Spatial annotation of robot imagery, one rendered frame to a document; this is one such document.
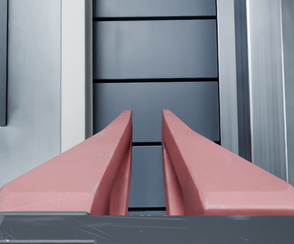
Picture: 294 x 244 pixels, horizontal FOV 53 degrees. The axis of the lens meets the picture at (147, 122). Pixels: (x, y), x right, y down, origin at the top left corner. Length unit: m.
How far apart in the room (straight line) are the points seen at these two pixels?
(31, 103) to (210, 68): 0.14
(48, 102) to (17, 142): 0.04
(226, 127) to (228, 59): 0.04
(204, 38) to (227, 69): 0.02
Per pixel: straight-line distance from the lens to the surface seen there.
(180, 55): 0.18
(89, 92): 0.16
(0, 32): 0.25
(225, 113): 0.18
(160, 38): 0.19
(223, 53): 0.19
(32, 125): 0.24
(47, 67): 0.25
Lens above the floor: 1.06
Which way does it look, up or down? 87 degrees down
